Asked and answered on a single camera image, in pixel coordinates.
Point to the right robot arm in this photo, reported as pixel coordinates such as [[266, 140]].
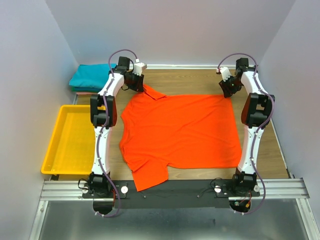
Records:
[[256, 115]]

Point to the white table edge strip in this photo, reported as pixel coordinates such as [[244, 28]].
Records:
[[181, 66]]

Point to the aluminium frame rail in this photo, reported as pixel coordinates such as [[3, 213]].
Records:
[[276, 189]]

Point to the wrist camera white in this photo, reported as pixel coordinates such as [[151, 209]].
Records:
[[138, 67], [224, 72]]

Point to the pink folded t shirt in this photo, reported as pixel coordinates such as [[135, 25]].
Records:
[[85, 93]]

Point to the orange t shirt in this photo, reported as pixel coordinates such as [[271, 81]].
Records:
[[189, 131]]

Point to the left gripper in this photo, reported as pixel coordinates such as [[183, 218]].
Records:
[[138, 86]]

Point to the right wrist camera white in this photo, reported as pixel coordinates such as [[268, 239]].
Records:
[[224, 72]]

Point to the yellow plastic bin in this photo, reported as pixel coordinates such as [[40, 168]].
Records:
[[72, 143]]

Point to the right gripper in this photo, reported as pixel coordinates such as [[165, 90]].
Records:
[[227, 92]]

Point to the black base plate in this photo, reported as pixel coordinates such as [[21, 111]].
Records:
[[172, 194]]

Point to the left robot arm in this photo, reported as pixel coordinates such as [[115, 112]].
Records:
[[103, 116]]

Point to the teal folded t shirt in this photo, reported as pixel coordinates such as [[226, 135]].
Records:
[[92, 76]]

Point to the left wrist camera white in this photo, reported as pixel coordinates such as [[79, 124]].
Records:
[[138, 67]]

